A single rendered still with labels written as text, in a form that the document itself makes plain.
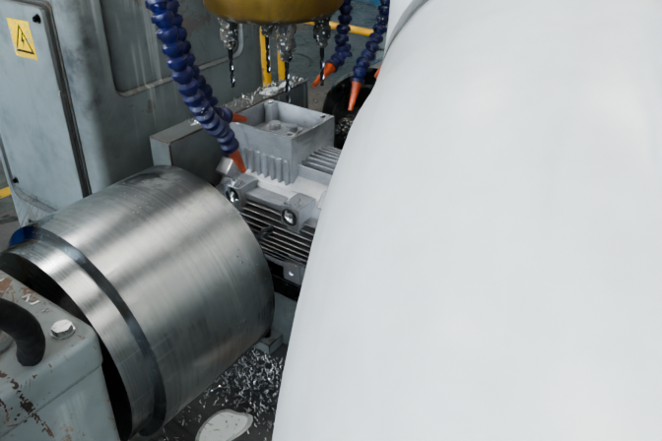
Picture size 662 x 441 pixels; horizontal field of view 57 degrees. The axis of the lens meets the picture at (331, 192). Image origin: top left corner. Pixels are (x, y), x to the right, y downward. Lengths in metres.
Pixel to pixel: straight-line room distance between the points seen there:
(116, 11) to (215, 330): 0.47
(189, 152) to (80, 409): 0.41
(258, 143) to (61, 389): 0.46
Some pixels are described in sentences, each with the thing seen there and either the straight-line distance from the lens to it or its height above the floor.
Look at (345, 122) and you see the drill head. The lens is 1.05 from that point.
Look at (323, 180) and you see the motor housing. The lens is 0.82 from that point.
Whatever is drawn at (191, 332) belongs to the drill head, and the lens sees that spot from 0.62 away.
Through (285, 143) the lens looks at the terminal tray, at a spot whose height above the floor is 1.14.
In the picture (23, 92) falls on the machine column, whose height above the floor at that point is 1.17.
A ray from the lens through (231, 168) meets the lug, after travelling 0.88.
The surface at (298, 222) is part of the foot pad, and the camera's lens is 0.79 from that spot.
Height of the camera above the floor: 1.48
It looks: 29 degrees down
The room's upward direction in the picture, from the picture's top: straight up
